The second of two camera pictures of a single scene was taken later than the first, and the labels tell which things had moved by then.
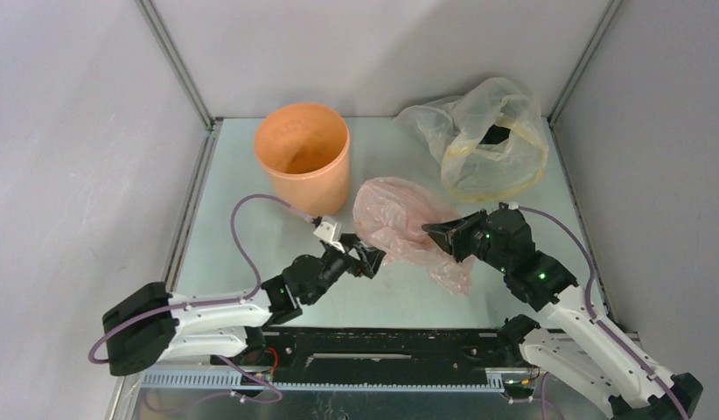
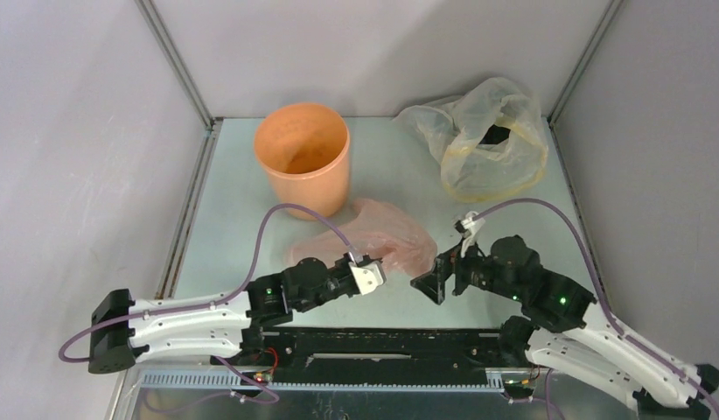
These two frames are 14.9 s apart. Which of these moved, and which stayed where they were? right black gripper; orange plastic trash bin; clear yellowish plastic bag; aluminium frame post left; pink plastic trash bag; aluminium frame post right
Moved: right black gripper; pink plastic trash bag
Stayed: clear yellowish plastic bag; aluminium frame post left; aluminium frame post right; orange plastic trash bin
